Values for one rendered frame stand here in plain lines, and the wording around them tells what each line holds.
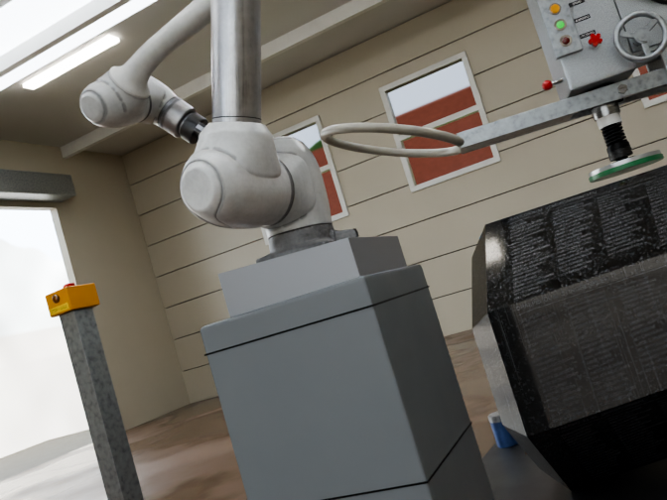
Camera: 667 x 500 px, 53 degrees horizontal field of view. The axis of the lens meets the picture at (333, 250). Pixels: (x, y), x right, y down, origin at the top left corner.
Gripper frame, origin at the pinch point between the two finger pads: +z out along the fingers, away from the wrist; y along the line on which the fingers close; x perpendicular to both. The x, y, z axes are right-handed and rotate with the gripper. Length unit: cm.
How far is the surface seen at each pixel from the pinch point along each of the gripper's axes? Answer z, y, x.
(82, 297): -40, 60, 60
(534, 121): 53, 40, -66
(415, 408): 62, -28, 26
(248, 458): 41, -18, 54
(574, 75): 55, 31, -81
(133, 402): -170, 751, 255
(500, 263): 67, 35, -21
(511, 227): 65, 41, -34
